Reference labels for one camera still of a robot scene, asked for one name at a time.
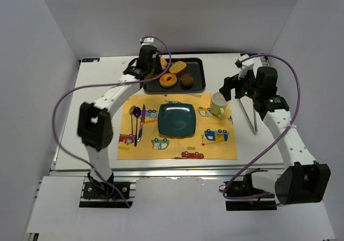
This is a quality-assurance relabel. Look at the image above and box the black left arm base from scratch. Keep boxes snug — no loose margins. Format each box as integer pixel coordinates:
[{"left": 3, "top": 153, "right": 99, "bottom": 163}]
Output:
[{"left": 79, "top": 173, "right": 133, "bottom": 208}]

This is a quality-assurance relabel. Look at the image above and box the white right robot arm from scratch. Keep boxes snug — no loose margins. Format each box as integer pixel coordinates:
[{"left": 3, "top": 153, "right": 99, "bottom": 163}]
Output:
[{"left": 219, "top": 66, "right": 331, "bottom": 205}]

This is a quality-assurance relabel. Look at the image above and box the sliced seeded bread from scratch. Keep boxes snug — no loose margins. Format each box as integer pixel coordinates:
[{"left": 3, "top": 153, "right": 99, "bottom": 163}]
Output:
[{"left": 169, "top": 61, "right": 187, "bottom": 75}]

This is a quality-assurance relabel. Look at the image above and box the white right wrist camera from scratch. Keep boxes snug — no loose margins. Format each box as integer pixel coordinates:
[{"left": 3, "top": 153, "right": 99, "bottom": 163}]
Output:
[{"left": 235, "top": 54, "right": 255, "bottom": 80}]

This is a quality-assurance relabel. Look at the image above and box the left blue corner label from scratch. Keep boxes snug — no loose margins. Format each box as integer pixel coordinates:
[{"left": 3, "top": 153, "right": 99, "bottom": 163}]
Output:
[{"left": 81, "top": 58, "right": 100, "bottom": 63}]

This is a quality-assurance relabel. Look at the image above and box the black baking tray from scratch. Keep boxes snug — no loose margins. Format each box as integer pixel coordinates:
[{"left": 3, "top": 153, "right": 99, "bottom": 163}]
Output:
[{"left": 142, "top": 57, "right": 207, "bottom": 94}]

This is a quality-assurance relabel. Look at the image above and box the yellow vehicle print placemat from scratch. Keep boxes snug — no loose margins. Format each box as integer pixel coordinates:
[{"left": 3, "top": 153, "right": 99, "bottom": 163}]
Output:
[{"left": 117, "top": 94, "right": 237, "bottom": 160}]

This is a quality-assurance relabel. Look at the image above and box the brown chocolate muffin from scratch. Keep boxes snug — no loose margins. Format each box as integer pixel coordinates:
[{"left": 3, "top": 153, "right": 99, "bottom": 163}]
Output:
[{"left": 181, "top": 74, "right": 194, "bottom": 88}]

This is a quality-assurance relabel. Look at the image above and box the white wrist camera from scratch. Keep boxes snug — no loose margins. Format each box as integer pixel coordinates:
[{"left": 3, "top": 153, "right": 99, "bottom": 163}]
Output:
[
  {"left": 235, "top": 54, "right": 255, "bottom": 80},
  {"left": 140, "top": 37, "right": 155, "bottom": 46}
]

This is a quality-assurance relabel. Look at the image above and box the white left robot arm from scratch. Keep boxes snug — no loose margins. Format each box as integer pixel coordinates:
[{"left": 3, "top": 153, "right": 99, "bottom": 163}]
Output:
[{"left": 77, "top": 44, "right": 163, "bottom": 197}]

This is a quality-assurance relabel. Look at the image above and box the teal square plate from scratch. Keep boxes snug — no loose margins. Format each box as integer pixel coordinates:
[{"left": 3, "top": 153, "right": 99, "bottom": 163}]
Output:
[{"left": 157, "top": 103, "right": 196, "bottom": 138}]

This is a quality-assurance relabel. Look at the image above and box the pale yellow mug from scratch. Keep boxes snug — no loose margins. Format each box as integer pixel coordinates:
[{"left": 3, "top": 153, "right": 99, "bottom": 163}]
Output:
[{"left": 210, "top": 92, "right": 229, "bottom": 117}]

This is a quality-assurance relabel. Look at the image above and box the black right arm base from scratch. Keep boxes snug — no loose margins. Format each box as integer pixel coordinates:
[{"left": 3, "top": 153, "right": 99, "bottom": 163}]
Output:
[{"left": 226, "top": 168, "right": 280, "bottom": 211}]

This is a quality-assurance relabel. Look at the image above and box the purple iridescent spoon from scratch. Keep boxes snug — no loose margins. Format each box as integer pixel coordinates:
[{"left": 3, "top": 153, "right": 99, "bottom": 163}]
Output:
[{"left": 133, "top": 107, "right": 141, "bottom": 146}]

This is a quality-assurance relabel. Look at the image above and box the large orange swirl bun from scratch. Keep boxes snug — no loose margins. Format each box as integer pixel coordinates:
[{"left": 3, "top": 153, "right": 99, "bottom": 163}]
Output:
[{"left": 160, "top": 58, "right": 168, "bottom": 70}]

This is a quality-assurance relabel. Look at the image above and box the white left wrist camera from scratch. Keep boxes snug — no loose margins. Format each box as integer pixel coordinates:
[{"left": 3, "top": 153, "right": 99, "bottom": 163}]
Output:
[{"left": 140, "top": 37, "right": 155, "bottom": 46}]

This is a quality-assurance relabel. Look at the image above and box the orange glazed donut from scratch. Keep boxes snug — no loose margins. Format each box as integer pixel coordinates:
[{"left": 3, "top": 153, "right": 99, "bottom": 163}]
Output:
[{"left": 159, "top": 73, "right": 177, "bottom": 88}]

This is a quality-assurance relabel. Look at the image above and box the iridescent table knife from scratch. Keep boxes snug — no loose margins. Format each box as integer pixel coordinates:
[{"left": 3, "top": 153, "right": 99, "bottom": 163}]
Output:
[{"left": 137, "top": 104, "right": 146, "bottom": 142}]

